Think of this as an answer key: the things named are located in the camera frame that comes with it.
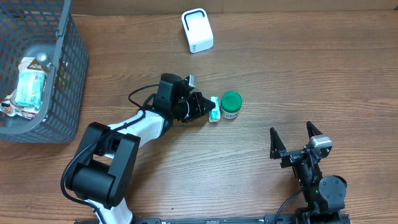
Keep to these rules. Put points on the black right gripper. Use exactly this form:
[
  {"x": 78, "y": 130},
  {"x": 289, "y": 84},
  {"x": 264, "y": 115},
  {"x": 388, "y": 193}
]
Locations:
[{"x": 278, "y": 147}]

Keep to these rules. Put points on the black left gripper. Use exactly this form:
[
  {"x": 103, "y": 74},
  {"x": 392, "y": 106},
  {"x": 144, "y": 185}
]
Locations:
[{"x": 196, "y": 99}]

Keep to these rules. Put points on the small Kleenex tissue pack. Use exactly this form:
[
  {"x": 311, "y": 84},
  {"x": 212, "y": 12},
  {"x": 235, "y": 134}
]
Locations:
[{"x": 215, "y": 113}]

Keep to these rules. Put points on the green lid jar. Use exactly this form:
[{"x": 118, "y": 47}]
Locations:
[{"x": 231, "y": 103}]

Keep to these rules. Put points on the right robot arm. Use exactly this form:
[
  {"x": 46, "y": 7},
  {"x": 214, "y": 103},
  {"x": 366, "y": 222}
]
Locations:
[{"x": 324, "y": 196}]

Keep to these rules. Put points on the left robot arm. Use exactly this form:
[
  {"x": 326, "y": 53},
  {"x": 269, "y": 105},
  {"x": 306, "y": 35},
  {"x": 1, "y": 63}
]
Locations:
[{"x": 100, "y": 172}]

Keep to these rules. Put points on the white barcode scanner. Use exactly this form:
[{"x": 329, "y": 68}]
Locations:
[{"x": 197, "y": 30}]

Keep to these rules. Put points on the clear bottle with silver cap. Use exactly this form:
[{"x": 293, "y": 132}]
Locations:
[{"x": 43, "y": 53}]

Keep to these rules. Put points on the teal tissue pack in basket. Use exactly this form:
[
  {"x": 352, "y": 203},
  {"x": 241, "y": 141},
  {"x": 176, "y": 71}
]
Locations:
[{"x": 29, "y": 89}]

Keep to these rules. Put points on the brown snack packet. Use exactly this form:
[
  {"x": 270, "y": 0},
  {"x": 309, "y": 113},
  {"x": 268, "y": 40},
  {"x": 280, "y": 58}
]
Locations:
[{"x": 30, "y": 65}]

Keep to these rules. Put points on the grey plastic mesh basket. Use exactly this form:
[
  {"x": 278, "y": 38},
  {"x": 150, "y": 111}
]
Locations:
[{"x": 29, "y": 28}]

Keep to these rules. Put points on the colourful snack wrapper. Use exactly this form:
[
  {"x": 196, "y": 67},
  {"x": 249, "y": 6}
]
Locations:
[{"x": 10, "y": 108}]

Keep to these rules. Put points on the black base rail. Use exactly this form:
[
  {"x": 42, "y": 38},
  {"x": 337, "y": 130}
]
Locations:
[{"x": 211, "y": 221}]

